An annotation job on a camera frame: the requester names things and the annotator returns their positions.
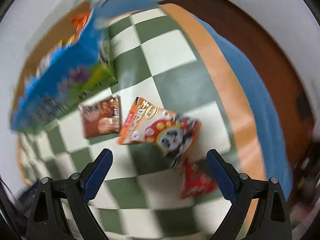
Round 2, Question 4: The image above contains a red triangular snack packet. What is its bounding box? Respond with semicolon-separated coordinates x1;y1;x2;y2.
180;159;217;198

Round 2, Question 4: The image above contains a brown snack packet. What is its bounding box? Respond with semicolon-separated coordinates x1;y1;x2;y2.
78;95;122;139

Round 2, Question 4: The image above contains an orange panda sunflower seed bag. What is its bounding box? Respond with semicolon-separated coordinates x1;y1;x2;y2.
118;97;202;169

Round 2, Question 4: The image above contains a blue bed sheet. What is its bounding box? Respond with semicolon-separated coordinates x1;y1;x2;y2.
100;0;293;198

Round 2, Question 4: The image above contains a cardboard box blue print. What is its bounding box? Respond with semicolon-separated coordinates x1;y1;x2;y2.
10;10;117;132

